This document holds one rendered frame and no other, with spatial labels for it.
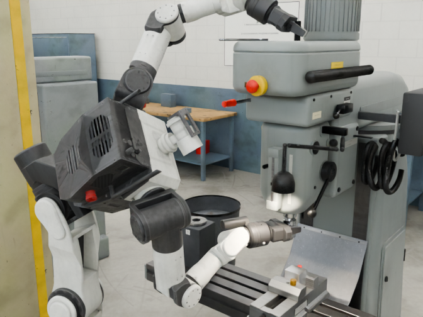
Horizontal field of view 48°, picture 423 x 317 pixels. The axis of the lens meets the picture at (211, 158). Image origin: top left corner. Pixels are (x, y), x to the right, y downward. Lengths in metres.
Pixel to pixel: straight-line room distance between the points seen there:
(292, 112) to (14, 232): 1.98
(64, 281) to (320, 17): 1.25
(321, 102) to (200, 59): 5.88
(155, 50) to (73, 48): 7.14
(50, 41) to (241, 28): 3.69
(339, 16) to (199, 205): 2.57
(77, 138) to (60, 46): 7.45
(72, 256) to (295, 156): 0.79
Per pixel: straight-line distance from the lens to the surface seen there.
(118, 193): 1.35
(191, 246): 2.05
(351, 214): 2.05
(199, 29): 7.37
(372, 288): 2.17
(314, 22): 1.78
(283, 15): 1.59
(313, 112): 1.50
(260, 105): 1.56
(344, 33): 1.76
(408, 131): 1.72
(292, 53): 1.40
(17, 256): 3.08
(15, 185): 2.95
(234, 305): 1.89
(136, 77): 1.48
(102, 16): 8.99
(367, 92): 1.93
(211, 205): 4.02
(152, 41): 1.59
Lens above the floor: 1.89
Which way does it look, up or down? 14 degrees down
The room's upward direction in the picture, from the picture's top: straight up
